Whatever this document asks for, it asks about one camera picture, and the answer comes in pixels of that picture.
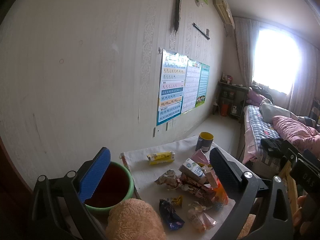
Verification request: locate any white blue milk carton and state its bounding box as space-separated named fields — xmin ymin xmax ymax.
xmin=179 ymin=158 xmax=207 ymax=184

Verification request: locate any white chart wall poster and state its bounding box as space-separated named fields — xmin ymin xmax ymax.
xmin=181 ymin=59 xmax=201 ymax=114

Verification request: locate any orange snack packet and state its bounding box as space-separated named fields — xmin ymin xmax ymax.
xmin=214 ymin=179 xmax=228 ymax=205

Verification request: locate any dark side shelf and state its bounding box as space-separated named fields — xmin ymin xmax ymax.
xmin=213 ymin=81 xmax=249 ymax=122

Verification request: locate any grey pillow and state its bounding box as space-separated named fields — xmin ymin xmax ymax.
xmin=259 ymin=102 xmax=298 ymax=124

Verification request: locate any pink paper packet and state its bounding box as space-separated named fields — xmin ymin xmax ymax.
xmin=191 ymin=149 xmax=210 ymax=167

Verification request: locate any small yellow wrapper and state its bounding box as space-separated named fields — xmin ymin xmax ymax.
xmin=167 ymin=195 xmax=183 ymax=207

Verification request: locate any bright window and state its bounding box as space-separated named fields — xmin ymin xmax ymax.
xmin=252 ymin=28 xmax=302 ymax=95

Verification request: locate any dark mug yellow inside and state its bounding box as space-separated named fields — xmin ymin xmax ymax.
xmin=195 ymin=132 xmax=214 ymax=153

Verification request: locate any white table cloth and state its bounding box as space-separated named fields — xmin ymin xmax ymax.
xmin=119 ymin=135 xmax=253 ymax=240

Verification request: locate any sheer curtain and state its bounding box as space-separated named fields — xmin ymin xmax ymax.
xmin=234 ymin=17 xmax=319 ymax=115

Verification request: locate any tan plush towel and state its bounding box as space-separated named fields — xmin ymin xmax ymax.
xmin=105 ymin=198 xmax=167 ymax=239

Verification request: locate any brown chocolate wrapper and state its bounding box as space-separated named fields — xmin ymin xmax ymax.
xmin=178 ymin=173 xmax=216 ymax=200

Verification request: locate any green rimmed red trash bin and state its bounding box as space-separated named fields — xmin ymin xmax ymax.
xmin=85 ymin=161 xmax=134 ymax=215

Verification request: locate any bed with plaid sheet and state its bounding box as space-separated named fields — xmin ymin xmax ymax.
xmin=241 ymin=104 xmax=320 ymax=170

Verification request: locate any wooden chair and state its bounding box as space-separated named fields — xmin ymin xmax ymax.
xmin=279 ymin=161 xmax=299 ymax=214

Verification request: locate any blue pinyin wall poster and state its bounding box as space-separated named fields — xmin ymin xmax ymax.
xmin=157 ymin=49 xmax=188 ymax=126

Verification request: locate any silver wrapper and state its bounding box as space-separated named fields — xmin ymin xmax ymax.
xmin=155 ymin=169 xmax=180 ymax=190

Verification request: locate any black hanging wall strip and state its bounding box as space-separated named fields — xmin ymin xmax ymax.
xmin=173 ymin=0 xmax=181 ymax=33

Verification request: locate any pink quilt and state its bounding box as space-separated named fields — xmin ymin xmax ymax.
xmin=272 ymin=115 xmax=320 ymax=159

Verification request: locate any green chart wall poster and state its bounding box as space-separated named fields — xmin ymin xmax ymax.
xmin=195 ymin=63 xmax=210 ymax=107

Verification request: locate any pink white wrapper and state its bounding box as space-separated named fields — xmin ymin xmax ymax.
xmin=187 ymin=202 xmax=217 ymax=232

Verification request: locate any person right hand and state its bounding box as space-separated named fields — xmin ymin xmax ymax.
xmin=293 ymin=194 xmax=319 ymax=239

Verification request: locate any dark blue snack bag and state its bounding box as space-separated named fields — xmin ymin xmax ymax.
xmin=159 ymin=199 xmax=185 ymax=231

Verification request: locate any yellow white snack box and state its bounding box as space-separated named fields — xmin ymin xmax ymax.
xmin=146 ymin=151 xmax=175 ymax=165

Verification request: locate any wall air conditioner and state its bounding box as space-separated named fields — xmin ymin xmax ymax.
xmin=213 ymin=0 xmax=235 ymax=29

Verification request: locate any black wall rail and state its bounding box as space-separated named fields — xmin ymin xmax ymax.
xmin=193 ymin=23 xmax=210 ymax=41

